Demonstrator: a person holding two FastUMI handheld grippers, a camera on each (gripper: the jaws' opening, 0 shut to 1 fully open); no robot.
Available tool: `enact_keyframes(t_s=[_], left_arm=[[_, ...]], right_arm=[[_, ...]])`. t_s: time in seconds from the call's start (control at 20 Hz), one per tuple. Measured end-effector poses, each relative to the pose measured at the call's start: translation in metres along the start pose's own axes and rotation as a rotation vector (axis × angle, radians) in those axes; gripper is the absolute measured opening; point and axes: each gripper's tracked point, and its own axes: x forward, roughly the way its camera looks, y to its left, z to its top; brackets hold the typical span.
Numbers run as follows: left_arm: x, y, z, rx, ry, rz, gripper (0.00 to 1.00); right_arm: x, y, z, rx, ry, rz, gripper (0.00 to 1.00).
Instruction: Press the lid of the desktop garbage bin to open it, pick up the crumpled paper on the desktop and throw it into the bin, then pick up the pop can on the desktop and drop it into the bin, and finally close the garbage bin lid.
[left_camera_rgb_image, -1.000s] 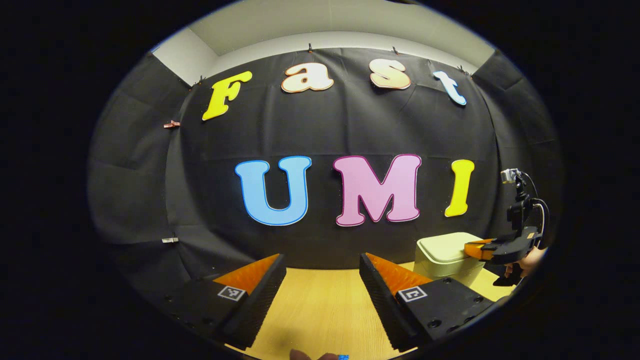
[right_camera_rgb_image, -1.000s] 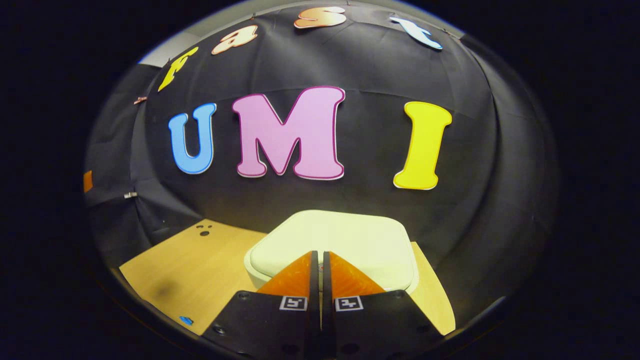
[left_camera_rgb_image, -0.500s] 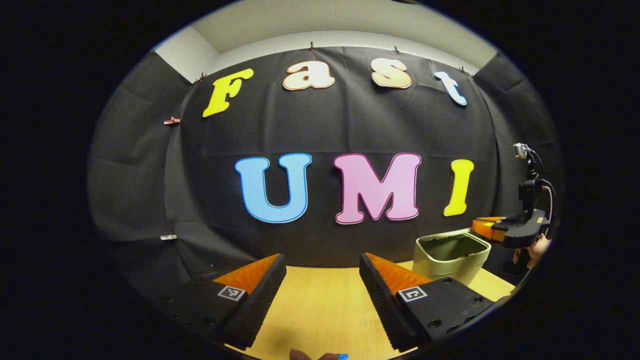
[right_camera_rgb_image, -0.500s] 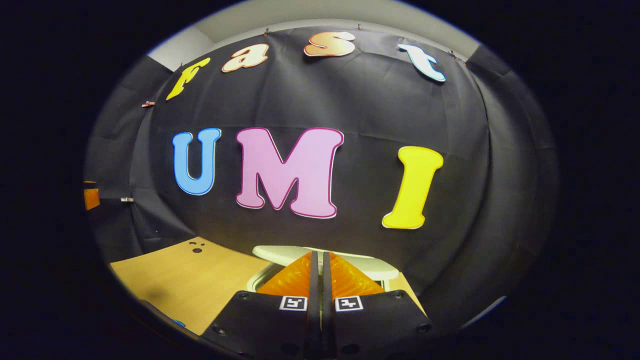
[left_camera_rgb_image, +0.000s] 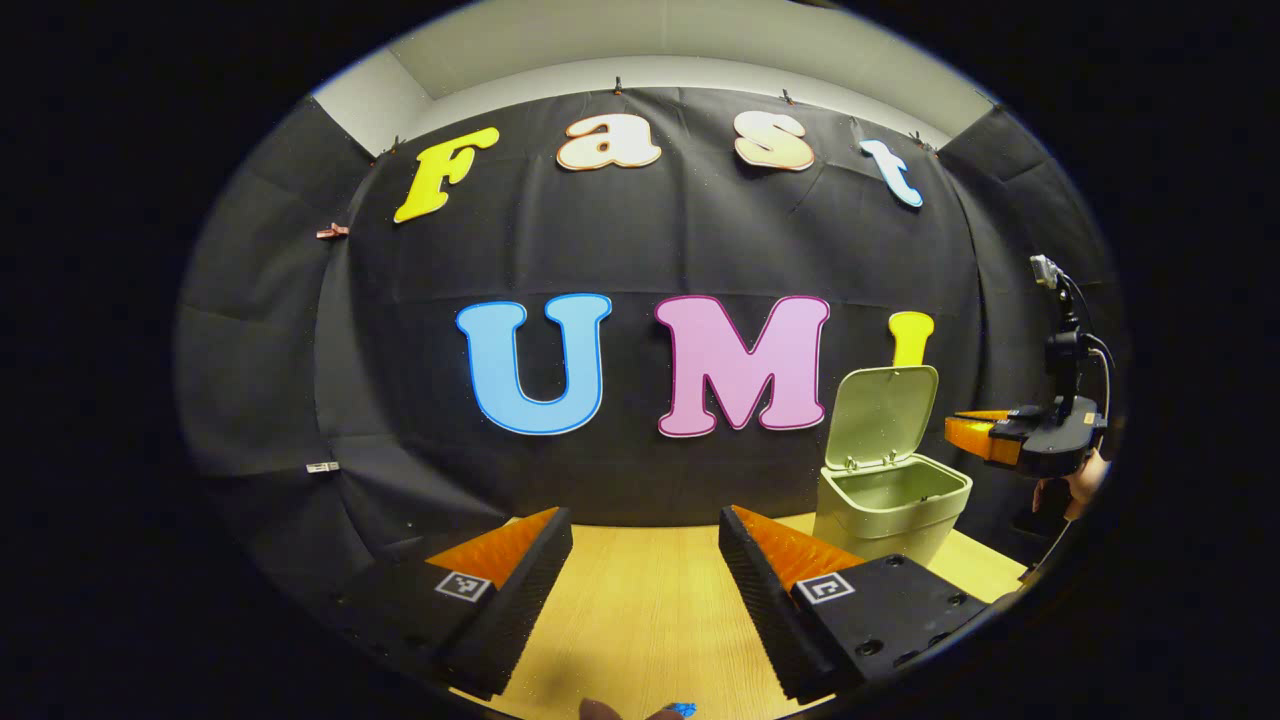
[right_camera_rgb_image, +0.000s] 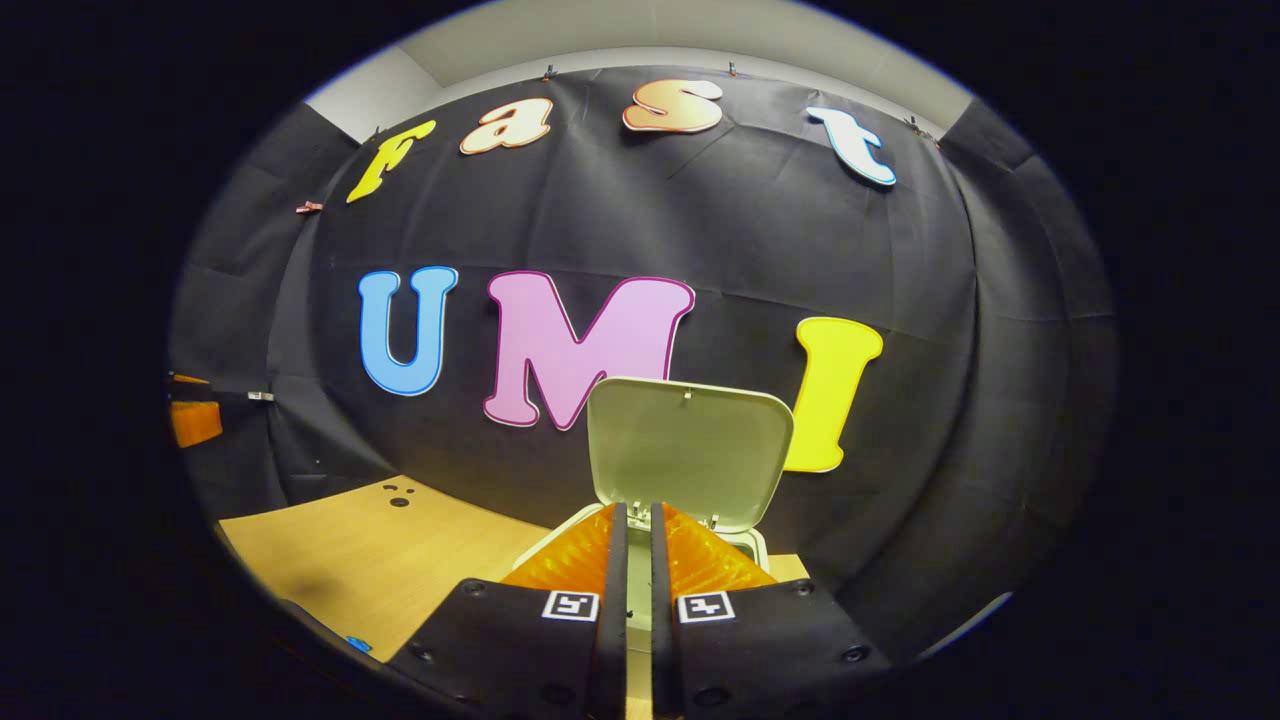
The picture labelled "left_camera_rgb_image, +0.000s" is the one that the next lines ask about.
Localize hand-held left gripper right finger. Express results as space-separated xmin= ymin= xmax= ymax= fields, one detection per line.
xmin=718 ymin=505 xmax=1016 ymax=703

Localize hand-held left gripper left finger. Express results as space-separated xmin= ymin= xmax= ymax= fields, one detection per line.
xmin=325 ymin=505 xmax=576 ymax=701

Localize pale green desktop garbage bin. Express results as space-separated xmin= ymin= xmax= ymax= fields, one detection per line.
xmin=812 ymin=365 xmax=973 ymax=569

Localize wooden desktop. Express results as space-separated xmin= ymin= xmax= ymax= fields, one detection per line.
xmin=450 ymin=510 xmax=1031 ymax=720

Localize black backdrop cloth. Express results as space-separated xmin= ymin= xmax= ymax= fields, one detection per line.
xmin=175 ymin=85 xmax=1126 ymax=601

